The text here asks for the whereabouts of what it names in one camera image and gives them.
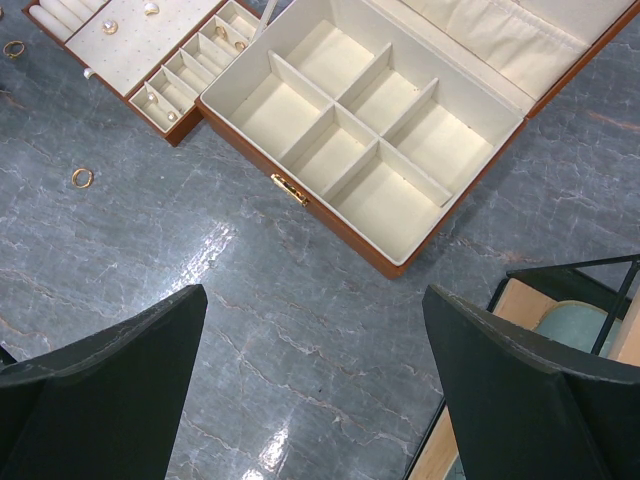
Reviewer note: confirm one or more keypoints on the light blue oblong plate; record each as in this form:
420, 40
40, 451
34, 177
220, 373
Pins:
574, 324

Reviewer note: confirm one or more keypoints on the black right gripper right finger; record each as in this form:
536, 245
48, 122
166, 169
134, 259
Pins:
523, 406

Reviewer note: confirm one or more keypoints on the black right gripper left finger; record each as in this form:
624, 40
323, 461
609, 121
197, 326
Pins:
107, 406

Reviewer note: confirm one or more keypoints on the pearl earring in tray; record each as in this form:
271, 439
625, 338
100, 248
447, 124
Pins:
151, 8
109, 26

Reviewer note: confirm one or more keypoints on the small brown jewelry tray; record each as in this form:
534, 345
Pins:
175, 54

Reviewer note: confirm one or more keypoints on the large brown jewelry box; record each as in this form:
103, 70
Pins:
381, 116

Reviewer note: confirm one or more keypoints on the black wire rack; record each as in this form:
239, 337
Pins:
543, 383

